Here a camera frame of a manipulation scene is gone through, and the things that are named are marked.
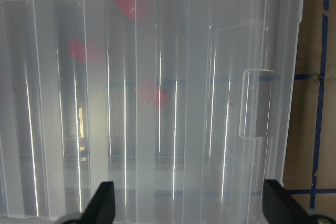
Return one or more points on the red block under lid lower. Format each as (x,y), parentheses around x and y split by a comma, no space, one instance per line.
(148,94)

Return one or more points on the clear plastic box lid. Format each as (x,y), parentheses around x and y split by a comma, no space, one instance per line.
(183,104)

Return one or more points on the red block under lid middle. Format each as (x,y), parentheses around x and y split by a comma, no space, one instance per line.
(84,52)

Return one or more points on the red block under lid upper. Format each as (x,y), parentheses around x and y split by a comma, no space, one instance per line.
(133,9)

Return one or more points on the red block under lid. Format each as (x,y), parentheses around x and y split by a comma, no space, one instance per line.
(84,52)
(133,9)
(148,94)

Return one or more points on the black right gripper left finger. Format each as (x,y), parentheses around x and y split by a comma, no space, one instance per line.
(101,208)

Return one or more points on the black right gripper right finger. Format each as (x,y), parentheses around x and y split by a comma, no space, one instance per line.
(280,207)

